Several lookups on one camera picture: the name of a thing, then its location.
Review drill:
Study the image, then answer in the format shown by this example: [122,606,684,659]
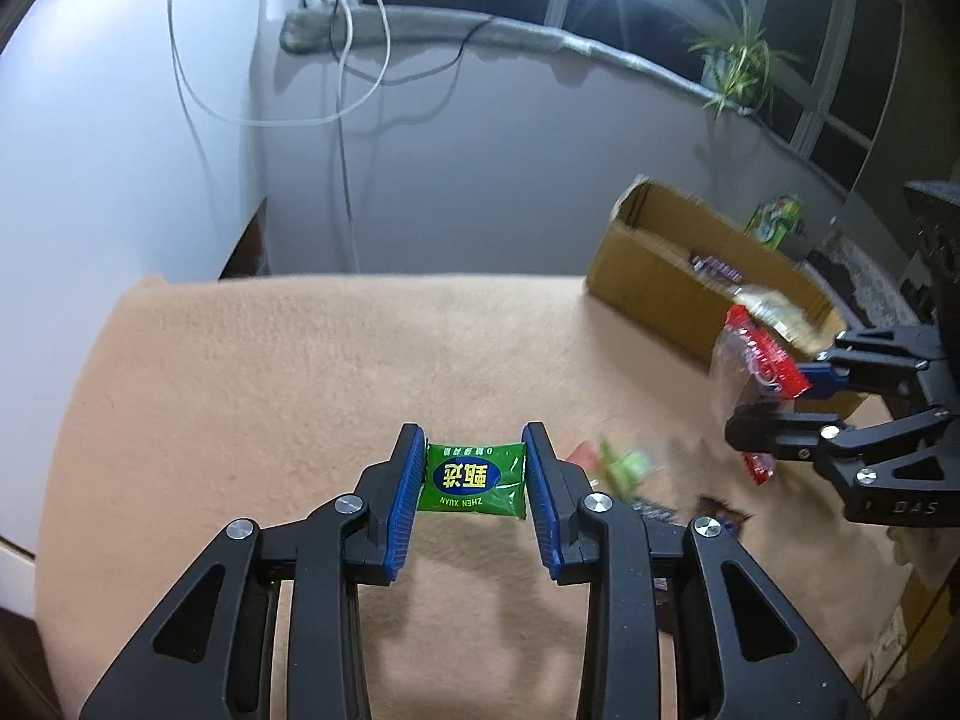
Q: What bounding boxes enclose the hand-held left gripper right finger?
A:
[521,420,871,720]

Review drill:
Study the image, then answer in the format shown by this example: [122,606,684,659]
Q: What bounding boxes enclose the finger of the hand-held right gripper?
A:
[724,401,959,487]
[796,325,952,401]

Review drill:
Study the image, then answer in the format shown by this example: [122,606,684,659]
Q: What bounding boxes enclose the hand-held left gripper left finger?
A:
[79,422,428,720]

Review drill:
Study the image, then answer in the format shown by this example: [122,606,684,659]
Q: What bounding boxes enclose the sliced bread packet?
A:
[739,283,837,355]

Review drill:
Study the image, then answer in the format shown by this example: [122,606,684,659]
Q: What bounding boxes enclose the green candy packet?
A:
[414,441,530,520]
[596,439,668,496]

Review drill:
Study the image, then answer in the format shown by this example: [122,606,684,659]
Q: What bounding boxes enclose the cardboard box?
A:
[586,177,875,421]

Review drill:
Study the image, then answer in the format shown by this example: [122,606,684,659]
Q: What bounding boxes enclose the green gift bag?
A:
[745,193,805,252]

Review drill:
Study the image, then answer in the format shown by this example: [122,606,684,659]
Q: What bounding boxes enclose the beige table blanket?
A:
[34,274,916,720]

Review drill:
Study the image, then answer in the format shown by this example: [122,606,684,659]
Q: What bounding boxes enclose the white framed window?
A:
[322,0,912,200]

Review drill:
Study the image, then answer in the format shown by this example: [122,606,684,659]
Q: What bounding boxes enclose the potted spider plant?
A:
[684,0,803,121]

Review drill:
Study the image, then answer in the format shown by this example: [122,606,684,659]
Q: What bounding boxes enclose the grey windowsill cloth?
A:
[279,4,758,121]

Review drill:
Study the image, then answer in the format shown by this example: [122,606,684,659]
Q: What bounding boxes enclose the white cable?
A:
[166,0,392,271]

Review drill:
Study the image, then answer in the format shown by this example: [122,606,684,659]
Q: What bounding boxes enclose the black cable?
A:
[330,15,496,91]

